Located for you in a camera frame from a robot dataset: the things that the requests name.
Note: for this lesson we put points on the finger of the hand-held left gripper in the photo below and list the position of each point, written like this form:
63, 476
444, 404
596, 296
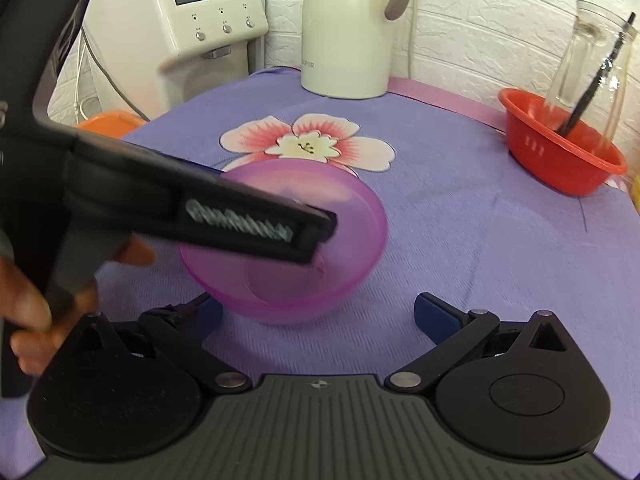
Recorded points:
315, 232

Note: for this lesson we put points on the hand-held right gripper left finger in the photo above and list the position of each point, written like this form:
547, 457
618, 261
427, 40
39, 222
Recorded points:
212, 317

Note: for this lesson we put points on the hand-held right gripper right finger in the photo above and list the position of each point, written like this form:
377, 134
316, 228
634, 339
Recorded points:
437, 317

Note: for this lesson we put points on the purple plastic bowl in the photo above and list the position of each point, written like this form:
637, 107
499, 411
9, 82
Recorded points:
350, 240

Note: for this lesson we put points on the person's left hand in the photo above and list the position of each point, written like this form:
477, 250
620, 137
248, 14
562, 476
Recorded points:
25, 300

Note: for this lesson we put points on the orange plastic stool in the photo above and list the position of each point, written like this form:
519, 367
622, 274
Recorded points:
107, 122

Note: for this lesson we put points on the purple floral tablecloth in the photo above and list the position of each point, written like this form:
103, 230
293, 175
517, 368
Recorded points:
475, 240

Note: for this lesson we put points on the white water dispenser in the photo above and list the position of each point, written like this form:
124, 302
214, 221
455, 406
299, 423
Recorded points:
165, 35

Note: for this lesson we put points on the red plastic basket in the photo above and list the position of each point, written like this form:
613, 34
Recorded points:
560, 165

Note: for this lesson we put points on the white thermos jug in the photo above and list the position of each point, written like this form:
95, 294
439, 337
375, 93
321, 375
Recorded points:
345, 35

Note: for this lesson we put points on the black straw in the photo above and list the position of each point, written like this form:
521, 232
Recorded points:
592, 90

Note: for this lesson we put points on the clear glass carafe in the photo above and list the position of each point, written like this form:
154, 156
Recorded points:
595, 50

